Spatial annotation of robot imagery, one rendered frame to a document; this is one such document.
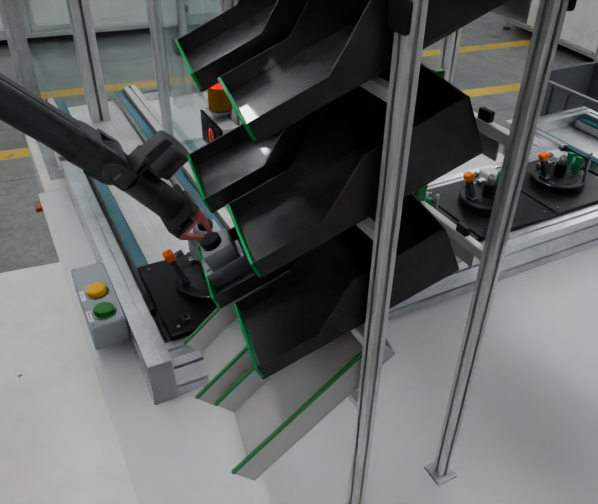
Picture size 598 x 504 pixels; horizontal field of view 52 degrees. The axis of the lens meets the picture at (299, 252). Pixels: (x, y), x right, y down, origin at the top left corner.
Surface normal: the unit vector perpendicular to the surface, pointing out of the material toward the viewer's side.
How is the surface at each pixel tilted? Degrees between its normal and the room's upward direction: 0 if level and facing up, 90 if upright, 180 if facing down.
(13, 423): 0
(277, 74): 25
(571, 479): 0
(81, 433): 0
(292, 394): 45
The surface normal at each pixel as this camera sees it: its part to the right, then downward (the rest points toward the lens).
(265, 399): -0.67, -0.46
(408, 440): 0.01, -0.82
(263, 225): -0.40, -0.67
